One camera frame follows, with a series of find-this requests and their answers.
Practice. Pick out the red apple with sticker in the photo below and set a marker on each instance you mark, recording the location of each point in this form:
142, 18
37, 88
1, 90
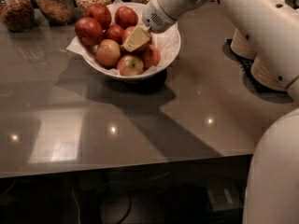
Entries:
126, 32

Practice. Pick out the pale red apple front right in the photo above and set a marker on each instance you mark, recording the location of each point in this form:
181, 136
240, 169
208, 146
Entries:
151, 56

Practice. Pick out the small dark red middle apple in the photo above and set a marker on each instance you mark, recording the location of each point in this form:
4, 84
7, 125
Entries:
114, 32

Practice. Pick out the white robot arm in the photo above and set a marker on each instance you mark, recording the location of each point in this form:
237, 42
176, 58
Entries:
272, 28

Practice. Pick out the black rubber mat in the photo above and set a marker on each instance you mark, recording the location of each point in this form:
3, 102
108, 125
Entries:
250, 82

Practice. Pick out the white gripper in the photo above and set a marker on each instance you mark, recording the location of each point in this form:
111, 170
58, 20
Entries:
154, 15

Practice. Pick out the white ceramic bowl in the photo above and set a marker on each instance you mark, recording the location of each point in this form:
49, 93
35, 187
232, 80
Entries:
169, 44

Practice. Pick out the back stack of paper bowls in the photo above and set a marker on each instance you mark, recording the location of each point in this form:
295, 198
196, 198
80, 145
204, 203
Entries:
241, 46

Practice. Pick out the pale red apple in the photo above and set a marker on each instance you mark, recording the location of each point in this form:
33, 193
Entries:
151, 56
108, 53

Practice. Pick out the dark red apple back left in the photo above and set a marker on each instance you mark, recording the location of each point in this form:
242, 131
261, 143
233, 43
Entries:
100, 13

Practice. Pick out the dark box under table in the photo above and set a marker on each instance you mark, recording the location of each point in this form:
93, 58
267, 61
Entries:
223, 198

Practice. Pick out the dark red apple far left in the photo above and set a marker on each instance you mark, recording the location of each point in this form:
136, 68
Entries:
89, 31

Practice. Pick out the yellow red apple front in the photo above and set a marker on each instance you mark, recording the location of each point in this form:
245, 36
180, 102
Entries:
130, 65

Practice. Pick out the pale red apple front left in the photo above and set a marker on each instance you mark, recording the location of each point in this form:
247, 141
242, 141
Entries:
108, 53

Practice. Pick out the glass jar far left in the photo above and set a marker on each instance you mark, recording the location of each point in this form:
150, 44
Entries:
17, 15

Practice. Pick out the dark red apple back right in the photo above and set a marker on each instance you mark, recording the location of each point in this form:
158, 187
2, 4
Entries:
125, 17

